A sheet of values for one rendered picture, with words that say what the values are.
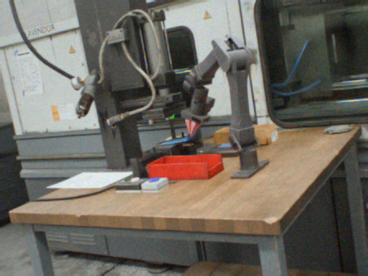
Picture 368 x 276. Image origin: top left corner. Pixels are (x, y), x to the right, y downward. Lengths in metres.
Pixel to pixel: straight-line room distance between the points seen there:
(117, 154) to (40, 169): 1.58
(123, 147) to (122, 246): 1.32
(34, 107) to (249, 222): 2.53
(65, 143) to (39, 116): 0.31
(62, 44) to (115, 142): 1.29
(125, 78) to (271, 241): 1.00
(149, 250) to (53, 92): 1.24
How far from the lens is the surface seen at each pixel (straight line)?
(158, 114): 1.84
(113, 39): 1.93
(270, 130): 2.13
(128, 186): 1.63
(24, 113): 3.61
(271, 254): 1.24
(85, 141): 3.17
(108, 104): 2.03
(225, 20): 2.46
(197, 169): 1.62
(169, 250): 2.99
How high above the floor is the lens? 1.31
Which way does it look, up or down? 9 degrees down
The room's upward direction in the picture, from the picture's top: 10 degrees counter-clockwise
